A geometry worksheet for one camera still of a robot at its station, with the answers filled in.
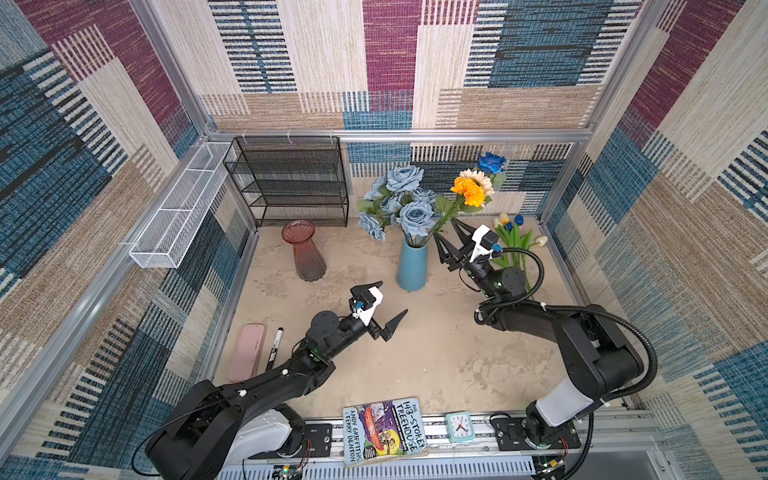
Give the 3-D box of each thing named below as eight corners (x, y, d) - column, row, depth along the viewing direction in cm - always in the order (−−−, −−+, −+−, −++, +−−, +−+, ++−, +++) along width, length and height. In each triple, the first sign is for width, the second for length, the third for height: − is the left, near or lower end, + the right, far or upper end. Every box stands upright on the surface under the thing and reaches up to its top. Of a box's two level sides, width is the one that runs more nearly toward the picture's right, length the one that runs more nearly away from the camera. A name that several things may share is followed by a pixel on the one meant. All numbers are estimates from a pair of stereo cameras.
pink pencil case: (221, 382, 84) (216, 379, 82) (239, 327, 95) (235, 323, 92) (254, 382, 84) (250, 379, 82) (268, 327, 95) (265, 323, 92)
